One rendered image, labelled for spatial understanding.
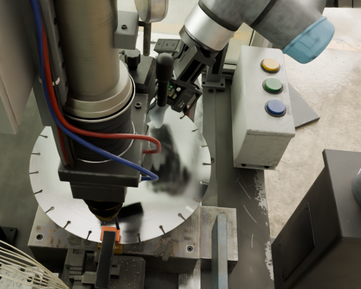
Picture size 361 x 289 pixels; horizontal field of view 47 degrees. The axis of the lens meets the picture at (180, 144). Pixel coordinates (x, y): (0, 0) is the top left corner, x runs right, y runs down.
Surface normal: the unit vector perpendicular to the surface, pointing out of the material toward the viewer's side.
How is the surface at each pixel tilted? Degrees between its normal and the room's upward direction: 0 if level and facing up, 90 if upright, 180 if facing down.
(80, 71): 90
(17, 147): 0
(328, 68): 0
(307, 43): 67
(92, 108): 76
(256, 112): 0
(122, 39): 90
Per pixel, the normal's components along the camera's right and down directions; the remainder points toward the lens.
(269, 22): -0.27, 0.60
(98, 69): 0.48, 0.73
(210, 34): -0.04, 0.59
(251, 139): -0.04, 0.80
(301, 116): 0.09, -0.59
